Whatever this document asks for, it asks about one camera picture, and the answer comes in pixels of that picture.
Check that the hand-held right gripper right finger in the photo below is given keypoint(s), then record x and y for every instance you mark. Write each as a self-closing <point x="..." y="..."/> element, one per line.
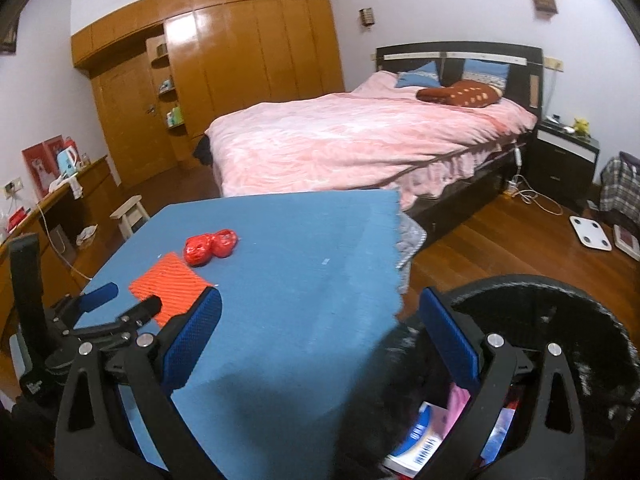
<point x="447" y="340"/>

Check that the white wooden stool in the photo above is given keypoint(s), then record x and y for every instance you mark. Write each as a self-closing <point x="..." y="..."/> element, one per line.
<point x="130" y="210"/>

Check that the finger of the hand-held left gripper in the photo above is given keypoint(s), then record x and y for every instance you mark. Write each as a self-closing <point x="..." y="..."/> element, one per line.
<point x="97" y="296"/>
<point x="135" y="314"/>

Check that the black cloth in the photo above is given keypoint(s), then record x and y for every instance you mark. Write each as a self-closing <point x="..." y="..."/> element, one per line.
<point x="202" y="152"/>

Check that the wooden desk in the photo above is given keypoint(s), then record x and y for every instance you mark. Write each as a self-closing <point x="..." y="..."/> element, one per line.
<point x="95" y="185"/>

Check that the dark nightstand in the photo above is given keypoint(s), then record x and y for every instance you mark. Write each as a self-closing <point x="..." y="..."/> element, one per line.
<point x="565" y="165"/>

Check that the white bathroom scale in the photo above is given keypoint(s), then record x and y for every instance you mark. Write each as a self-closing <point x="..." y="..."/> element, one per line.
<point x="591" y="233"/>

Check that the white blue tissue box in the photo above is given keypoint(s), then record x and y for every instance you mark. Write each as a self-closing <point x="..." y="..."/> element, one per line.
<point x="420" y="445"/>

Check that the light blue kettle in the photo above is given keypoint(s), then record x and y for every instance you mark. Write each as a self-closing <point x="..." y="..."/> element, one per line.
<point x="67" y="160"/>

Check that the red wall poster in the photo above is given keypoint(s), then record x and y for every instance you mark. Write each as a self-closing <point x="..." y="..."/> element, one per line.
<point x="40" y="167"/>

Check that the dark wooden bed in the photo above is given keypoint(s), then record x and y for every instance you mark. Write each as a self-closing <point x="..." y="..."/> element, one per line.
<point x="525" y="75"/>

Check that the red plastic bag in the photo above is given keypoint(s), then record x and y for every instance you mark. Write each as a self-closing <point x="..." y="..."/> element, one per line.
<point x="207" y="247"/>

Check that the wall outlet strip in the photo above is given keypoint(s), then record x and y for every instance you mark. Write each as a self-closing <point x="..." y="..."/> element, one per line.
<point x="554" y="63"/>

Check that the red-brown dotted pillow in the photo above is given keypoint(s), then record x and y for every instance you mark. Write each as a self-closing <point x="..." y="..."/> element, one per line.
<point x="460" y="95"/>

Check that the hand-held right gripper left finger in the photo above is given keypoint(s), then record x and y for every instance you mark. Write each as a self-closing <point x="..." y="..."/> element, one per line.
<point x="192" y="340"/>

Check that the wooden wardrobe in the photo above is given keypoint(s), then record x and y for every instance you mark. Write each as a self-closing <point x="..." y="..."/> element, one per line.
<point x="250" y="50"/>

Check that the pink bedspread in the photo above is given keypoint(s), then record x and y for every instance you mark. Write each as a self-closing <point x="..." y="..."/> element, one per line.
<point x="350" y="140"/>

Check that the pink cloth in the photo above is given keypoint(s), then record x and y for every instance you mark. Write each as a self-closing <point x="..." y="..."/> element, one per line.
<point x="457" y="405"/>

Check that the orange bubble wrap sheet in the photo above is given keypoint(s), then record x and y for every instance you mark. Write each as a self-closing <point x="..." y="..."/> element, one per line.
<point x="167" y="280"/>

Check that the plaid bag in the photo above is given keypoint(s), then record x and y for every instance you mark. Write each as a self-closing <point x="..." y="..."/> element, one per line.
<point x="620" y="190"/>

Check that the white cloth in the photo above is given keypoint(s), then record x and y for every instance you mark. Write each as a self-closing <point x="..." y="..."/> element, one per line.
<point x="86" y="235"/>
<point x="74" y="185"/>

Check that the blue pillow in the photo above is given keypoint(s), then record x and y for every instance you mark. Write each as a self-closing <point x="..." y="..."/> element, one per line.
<point x="485" y="72"/>
<point x="419" y="76"/>

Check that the blue tablecloth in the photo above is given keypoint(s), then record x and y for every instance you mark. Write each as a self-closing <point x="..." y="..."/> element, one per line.
<point x="280" y="285"/>

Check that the yellow plush toy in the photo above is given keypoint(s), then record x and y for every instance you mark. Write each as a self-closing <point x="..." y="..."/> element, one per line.
<point x="581" y="126"/>

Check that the grey patterned cloth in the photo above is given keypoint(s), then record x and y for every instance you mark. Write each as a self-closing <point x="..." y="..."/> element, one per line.
<point x="410" y="245"/>

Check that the wall socket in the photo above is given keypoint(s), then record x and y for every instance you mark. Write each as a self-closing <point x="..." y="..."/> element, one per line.
<point x="14" y="186"/>

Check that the small bedside device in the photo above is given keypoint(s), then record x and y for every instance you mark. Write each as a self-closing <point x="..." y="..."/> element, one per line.
<point x="553" y="119"/>

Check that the black trash bin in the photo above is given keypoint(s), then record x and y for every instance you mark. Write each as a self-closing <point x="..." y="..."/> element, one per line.
<point x="575" y="310"/>

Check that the red box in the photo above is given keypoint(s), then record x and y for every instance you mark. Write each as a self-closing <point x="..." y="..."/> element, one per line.
<point x="17" y="217"/>

